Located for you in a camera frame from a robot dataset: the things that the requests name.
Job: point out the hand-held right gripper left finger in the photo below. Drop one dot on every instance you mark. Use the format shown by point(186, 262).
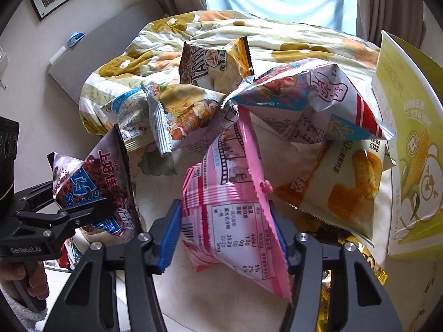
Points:
point(169, 238)

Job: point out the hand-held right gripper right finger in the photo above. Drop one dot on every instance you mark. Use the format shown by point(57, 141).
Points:
point(279, 230)

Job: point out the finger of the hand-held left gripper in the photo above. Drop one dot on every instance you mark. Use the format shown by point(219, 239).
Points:
point(86, 212)
point(34, 190)

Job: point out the brown chocolate snack bag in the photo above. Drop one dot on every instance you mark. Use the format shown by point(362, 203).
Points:
point(86, 179)

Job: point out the pink snack bag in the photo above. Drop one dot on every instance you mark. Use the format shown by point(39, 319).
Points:
point(225, 221)

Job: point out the yellow-green cardboard box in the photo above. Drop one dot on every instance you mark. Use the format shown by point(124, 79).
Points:
point(415, 128)

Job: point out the brown yellow chips bag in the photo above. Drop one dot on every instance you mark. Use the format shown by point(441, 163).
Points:
point(207, 65)

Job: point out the person's left forearm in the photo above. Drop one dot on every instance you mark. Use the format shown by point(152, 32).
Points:
point(19, 318)

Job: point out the person's left hand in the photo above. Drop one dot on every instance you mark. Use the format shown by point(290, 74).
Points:
point(36, 278)

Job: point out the red white snack packet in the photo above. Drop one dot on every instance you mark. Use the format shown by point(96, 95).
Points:
point(71, 252)

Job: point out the orange white snack bag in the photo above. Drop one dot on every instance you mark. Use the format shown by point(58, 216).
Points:
point(346, 186)

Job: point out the gold foil snack packet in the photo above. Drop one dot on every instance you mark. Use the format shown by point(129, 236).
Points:
point(373, 262)

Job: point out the small blue white snack bag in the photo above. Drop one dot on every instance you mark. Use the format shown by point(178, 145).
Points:
point(128, 110)

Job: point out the silver cartoon snack bag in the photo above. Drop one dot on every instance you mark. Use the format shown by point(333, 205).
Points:
point(187, 110)

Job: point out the white red-striped snack bag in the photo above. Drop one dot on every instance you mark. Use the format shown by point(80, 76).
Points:
point(311, 103)

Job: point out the blue white wrapper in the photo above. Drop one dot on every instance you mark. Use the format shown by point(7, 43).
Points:
point(74, 38)

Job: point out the grey headboard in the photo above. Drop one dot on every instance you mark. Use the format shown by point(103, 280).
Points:
point(97, 41)

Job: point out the floral blanket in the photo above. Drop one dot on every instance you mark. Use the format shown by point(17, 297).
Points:
point(242, 27)

